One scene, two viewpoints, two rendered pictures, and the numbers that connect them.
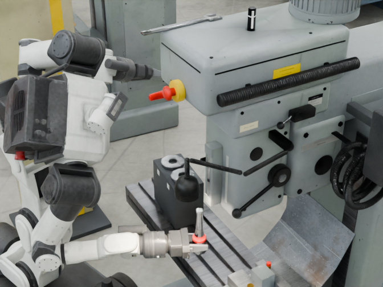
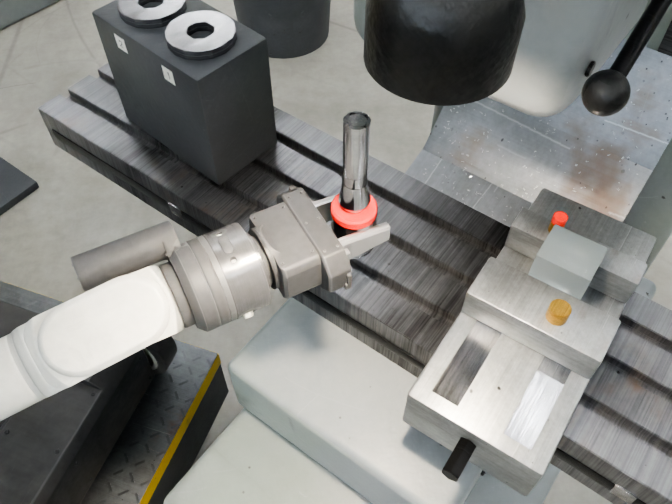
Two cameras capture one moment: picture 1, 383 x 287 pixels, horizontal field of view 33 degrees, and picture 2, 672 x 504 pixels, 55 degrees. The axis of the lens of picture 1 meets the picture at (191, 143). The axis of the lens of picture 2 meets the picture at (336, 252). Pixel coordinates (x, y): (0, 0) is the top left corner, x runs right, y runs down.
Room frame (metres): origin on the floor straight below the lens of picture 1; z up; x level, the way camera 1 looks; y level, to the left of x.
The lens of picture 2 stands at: (1.25, 0.16, 1.65)
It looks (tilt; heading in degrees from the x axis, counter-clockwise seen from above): 53 degrees down; 336
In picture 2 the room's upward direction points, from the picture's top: straight up
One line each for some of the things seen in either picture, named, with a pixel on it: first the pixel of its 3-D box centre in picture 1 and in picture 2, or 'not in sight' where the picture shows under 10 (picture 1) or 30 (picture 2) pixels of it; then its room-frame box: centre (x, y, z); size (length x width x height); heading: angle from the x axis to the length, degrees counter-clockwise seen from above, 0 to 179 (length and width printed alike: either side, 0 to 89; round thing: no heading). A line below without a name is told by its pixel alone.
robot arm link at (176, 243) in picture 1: (170, 244); (269, 257); (1.63, 0.07, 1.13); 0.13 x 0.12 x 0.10; 5
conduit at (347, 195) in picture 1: (353, 169); not in sight; (1.61, -0.49, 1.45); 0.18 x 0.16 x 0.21; 120
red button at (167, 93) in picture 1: (169, 92); not in sight; (1.52, 0.06, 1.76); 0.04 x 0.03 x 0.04; 30
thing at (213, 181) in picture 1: (213, 173); not in sight; (1.59, -0.07, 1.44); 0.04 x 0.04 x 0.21; 30
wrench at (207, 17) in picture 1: (181, 24); not in sight; (1.67, 0.03, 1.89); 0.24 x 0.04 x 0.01; 122
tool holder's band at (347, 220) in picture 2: (199, 237); (354, 208); (1.63, -0.03, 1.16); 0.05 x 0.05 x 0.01
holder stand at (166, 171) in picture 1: (178, 189); (188, 78); (2.02, 0.05, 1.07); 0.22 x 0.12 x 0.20; 24
